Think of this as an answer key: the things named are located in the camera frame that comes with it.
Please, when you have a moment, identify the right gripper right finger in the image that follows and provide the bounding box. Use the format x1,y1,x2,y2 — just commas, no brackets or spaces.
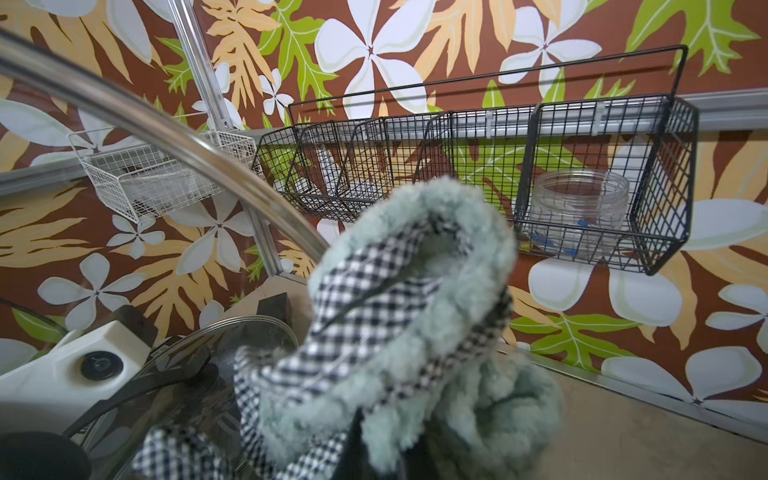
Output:
398,440,440,480

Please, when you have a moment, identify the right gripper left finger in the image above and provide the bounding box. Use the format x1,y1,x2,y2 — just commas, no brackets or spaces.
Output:
331,413,375,480

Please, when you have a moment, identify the glass pot lid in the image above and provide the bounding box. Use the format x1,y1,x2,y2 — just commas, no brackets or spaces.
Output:
1,31,329,479
77,314,299,480

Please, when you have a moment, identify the white wire basket left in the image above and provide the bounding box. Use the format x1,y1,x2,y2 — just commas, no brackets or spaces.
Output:
67,127,224,224

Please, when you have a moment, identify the black wire basket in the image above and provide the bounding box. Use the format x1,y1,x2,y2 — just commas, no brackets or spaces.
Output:
251,45,700,275

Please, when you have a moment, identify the clear plastic jar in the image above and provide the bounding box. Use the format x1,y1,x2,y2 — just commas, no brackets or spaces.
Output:
528,169,630,260

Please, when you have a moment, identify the green microfibre cloth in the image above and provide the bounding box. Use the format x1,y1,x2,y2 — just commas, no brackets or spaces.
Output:
131,176,564,480

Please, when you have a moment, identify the black power adapter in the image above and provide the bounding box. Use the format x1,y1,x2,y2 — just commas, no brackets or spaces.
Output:
257,293,293,327

